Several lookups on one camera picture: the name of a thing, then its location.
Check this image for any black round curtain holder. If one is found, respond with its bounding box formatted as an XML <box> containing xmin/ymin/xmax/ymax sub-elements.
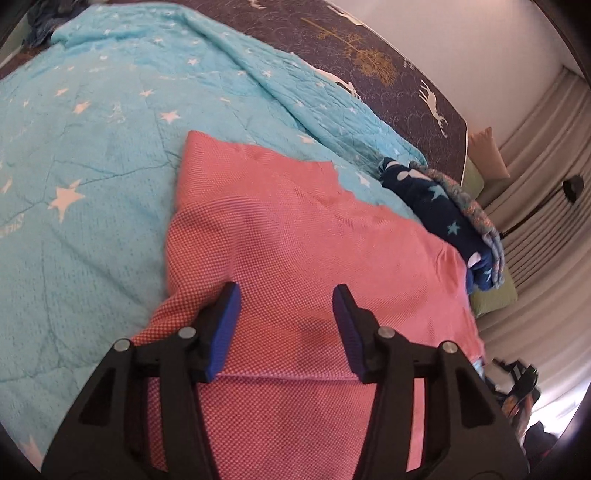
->
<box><xmin>562</xmin><ymin>176</ymin><xmax>585</xmax><ymax>202</ymax></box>

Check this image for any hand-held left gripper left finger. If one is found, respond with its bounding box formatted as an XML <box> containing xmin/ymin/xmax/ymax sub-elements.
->
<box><xmin>41</xmin><ymin>281</ymin><xmax>243</xmax><ymax>480</ymax></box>

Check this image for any dark blue cloth pile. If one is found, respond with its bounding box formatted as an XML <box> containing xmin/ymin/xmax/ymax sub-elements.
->
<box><xmin>22</xmin><ymin>0</ymin><xmax>65</xmax><ymax>49</ymax></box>

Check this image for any navy star print folded garment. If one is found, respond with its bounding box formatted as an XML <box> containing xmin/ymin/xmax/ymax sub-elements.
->
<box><xmin>379</xmin><ymin>157</ymin><xmax>497</xmax><ymax>292</ymax></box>

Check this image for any dark deer print bed sheet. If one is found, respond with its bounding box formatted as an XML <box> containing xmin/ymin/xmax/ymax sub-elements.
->
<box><xmin>0</xmin><ymin>0</ymin><xmax>469</xmax><ymax>183</ymax></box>

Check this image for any green cushion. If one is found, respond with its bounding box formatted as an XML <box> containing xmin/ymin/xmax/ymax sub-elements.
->
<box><xmin>461</xmin><ymin>156</ymin><xmax>485</xmax><ymax>200</ymax></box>
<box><xmin>470</xmin><ymin>267</ymin><xmax>519</xmax><ymax>318</ymax></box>

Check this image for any beige cushion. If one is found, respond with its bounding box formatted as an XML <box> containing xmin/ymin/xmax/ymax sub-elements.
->
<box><xmin>468</xmin><ymin>128</ymin><xmax>511</xmax><ymax>182</ymax></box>

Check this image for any multicolour patterned folded garment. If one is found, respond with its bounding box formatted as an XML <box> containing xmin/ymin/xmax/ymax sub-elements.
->
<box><xmin>409</xmin><ymin>161</ymin><xmax>505</xmax><ymax>289</ymax></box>

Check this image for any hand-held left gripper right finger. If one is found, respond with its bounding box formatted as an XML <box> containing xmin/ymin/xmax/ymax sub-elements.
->
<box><xmin>332</xmin><ymin>284</ymin><xmax>533</xmax><ymax>480</ymax></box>

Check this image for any pink knit garment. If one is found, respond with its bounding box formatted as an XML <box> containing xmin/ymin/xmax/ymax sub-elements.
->
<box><xmin>131</xmin><ymin>130</ymin><xmax>485</xmax><ymax>480</ymax></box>

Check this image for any white pleated curtain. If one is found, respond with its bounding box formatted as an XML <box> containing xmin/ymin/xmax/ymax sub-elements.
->
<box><xmin>475</xmin><ymin>65</ymin><xmax>591</xmax><ymax>435</ymax></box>

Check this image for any turquoise star print blanket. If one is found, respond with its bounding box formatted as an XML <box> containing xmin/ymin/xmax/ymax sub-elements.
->
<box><xmin>0</xmin><ymin>6</ymin><xmax>428</xmax><ymax>467</ymax></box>

